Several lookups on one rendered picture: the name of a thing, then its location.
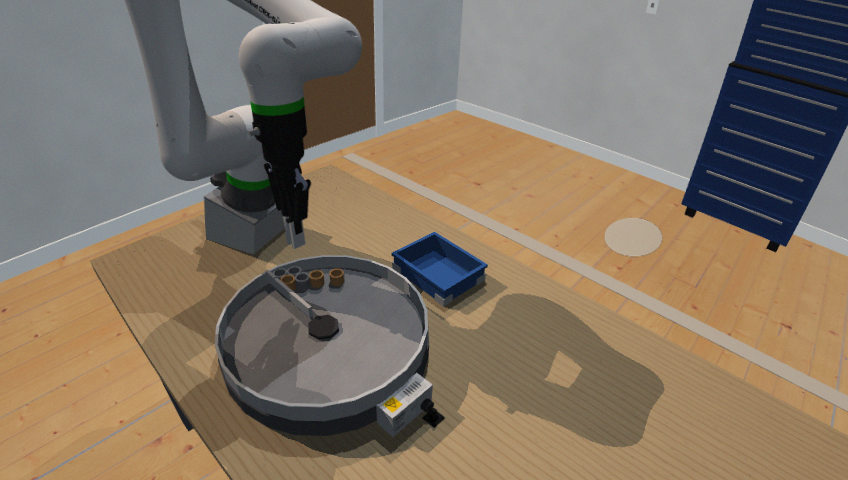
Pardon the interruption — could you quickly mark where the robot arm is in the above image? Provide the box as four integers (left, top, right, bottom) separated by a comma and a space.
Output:
125, 0, 362, 212

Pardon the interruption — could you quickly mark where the blue plastic crate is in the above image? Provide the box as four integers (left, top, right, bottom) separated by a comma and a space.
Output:
391, 232, 488, 306

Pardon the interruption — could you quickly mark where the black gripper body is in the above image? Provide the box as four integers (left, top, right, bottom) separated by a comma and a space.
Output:
262, 138, 304, 187

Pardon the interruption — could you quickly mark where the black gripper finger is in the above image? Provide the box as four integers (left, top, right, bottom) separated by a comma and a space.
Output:
264, 163, 292, 245
279, 168, 311, 249

